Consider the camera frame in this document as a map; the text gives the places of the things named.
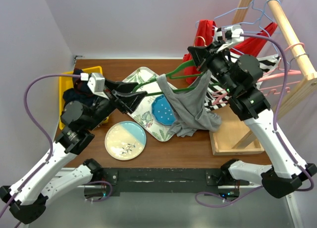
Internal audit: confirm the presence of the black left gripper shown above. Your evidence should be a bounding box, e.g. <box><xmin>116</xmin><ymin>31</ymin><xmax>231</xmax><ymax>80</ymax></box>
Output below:
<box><xmin>86</xmin><ymin>78</ymin><xmax>148</xmax><ymax>130</ymax></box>

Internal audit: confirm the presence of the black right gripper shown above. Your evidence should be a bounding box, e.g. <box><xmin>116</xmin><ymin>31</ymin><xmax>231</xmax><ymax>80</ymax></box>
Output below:
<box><xmin>188</xmin><ymin>39</ymin><xmax>237</xmax><ymax>94</ymax></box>

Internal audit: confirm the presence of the green plastic hanger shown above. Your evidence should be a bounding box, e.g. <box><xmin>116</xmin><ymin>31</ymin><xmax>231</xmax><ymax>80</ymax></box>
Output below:
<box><xmin>132</xmin><ymin>59</ymin><xmax>221</xmax><ymax>96</ymax></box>

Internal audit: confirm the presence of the navy maroon-trimmed tank top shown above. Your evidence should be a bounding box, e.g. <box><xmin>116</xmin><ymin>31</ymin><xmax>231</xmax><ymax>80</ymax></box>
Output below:
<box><xmin>62</xmin><ymin>77</ymin><xmax>104</xmax><ymax>108</ymax></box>

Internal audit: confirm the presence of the black white striped tank top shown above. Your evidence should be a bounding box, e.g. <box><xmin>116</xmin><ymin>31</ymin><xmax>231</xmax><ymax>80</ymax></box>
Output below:
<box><xmin>203</xmin><ymin>27</ymin><xmax>282</xmax><ymax>112</ymax></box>

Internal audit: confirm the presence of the grey tank top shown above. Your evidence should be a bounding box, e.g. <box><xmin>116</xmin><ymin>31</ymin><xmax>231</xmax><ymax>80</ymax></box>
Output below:
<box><xmin>157</xmin><ymin>70</ymin><xmax>222</xmax><ymax>137</ymax></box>

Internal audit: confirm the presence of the thick pink plastic hanger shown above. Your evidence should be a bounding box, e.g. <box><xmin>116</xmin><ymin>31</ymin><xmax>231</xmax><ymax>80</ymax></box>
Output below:
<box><xmin>212</xmin><ymin>69</ymin><xmax>303</xmax><ymax>110</ymax></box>

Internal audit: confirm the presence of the thin pink wire hanger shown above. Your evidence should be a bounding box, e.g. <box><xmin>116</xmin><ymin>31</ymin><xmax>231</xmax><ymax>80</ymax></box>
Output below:
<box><xmin>277</xmin><ymin>42</ymin><xmax>305</xmax><ymax>72</ymax></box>

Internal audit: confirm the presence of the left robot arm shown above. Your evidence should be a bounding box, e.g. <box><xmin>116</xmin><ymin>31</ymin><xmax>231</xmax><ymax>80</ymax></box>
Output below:
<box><xmin>0</xmin><ymin>74</ymin><xmax>148</xmax><ymax>224</ymax></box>

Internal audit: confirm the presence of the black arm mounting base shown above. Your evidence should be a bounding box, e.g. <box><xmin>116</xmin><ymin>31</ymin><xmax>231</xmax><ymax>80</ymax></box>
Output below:
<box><xmin>104</xmin><ymin>168</ymin><xmax>240</xmax><ymax>200</ymax></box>

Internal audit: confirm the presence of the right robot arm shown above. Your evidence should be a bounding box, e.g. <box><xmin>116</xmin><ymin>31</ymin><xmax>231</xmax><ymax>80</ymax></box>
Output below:
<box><xmin>188</xmin><ymin>41</ymin><xmax>317</xmax><ymax>198</ymax></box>

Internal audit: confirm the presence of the leaf-patterned rectangular tray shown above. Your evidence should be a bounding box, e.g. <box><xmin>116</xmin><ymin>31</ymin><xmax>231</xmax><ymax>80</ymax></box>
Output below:
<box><xmin>123</xmin><ymin>67</ymin><xmax>172</xmax><ymax>142</ymax></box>

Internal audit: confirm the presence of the blue dotted plate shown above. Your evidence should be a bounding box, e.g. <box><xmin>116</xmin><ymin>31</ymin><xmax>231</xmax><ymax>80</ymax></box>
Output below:
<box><xmin>152</xmin><ymin>95</ymin><xmax>176</xmax><ymax>126</ymax></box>

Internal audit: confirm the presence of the cream and blue plate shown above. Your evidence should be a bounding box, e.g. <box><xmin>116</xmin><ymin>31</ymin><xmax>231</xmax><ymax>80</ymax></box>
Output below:
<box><xmin>105</xmin><ymin>121</ymin><xmax>147</xmax><ymax>161</ymax></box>

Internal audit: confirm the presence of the yellow plastic bin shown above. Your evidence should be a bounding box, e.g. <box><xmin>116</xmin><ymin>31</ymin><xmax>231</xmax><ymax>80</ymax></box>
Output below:
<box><xmin>59</xmin><ymin>66</ymin><xmax>103</xmax><ymax>116</ymax></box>

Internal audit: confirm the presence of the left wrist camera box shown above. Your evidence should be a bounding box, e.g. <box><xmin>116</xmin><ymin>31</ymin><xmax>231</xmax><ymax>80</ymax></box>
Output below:
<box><xmin>87</xmin><ymin>73</ymin><xmax>105</xmax><ymax>97</ymax></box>

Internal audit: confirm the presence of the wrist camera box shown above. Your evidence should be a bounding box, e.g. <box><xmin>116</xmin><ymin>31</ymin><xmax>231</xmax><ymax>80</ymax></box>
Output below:
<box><xmin>87</xmin><ymin>73</ymin><xmax>105</xmax><ymax>97</ymax></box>
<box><xmin>224</xmin><ymin>24</ymin><xmax>244</xmax><ymax>43</ymax></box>

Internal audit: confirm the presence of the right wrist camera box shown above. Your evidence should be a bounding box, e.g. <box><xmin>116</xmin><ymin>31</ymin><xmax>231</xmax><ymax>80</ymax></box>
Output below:
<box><xmin>224</xmin><ymin>24</ymin><xmax>244</xmax><ymax>43</ymax></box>

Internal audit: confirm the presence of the wooden clothes rack frame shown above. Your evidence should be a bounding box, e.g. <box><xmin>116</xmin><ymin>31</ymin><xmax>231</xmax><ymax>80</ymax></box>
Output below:
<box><xmin>210</xmin><ymin>0</ymin><xmax>317</xmax><ymax>155</ymax></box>

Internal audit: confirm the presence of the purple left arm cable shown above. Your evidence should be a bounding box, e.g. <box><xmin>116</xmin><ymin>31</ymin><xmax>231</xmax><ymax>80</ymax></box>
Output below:
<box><xmin>0</xmin><ymin>73</ymin><xmax>87</xmax><ymax>228</ymax></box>

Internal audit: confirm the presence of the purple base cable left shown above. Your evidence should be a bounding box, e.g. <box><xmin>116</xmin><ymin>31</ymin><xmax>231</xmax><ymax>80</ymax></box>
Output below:
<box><xmin>84</xmin><ymin>180</ymin><xmax>114</xmax><ymax>203</ymax></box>

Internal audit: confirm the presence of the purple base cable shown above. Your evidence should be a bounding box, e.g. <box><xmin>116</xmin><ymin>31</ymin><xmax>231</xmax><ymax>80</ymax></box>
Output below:
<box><xmin>194</xmin><ymin>183</ymin><xmax>268</xmax><ymax>208</ymax></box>
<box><xmin>84</xmin><ymin>180</ymin><xmax>114</xmax><ymax>203</ymax></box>

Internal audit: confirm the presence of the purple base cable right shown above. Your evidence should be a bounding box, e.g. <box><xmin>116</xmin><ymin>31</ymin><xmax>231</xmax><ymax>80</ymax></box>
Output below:
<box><xmin>194</xmin><ymin>183</ymin><xmax>268</xmax><ymax>208</ymax></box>

